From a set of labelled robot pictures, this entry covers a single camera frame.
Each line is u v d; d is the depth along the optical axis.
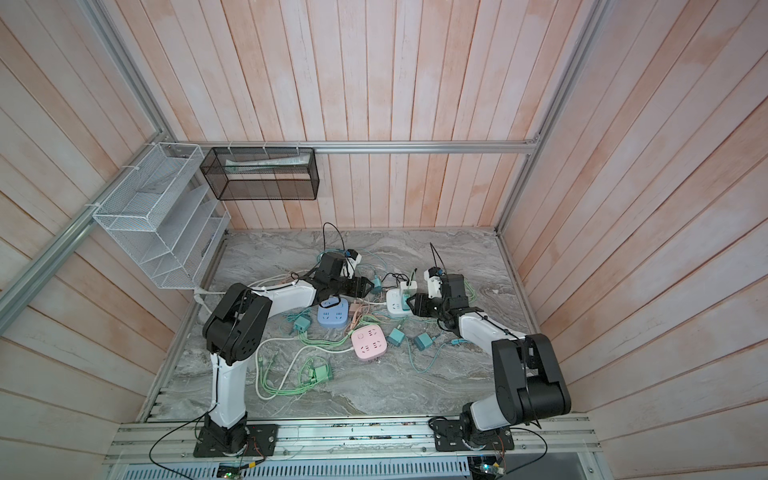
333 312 0.92
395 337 0.88
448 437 0.73
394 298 0.98
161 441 0.61
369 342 0.88
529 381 0.45
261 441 0.74
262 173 1.05
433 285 0.84
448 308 0.72
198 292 1.01
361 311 0.94
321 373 0.82
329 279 0.80
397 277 1.06
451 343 0.90
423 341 0.88
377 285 0.99
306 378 0.83
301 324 0.91
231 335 0.54
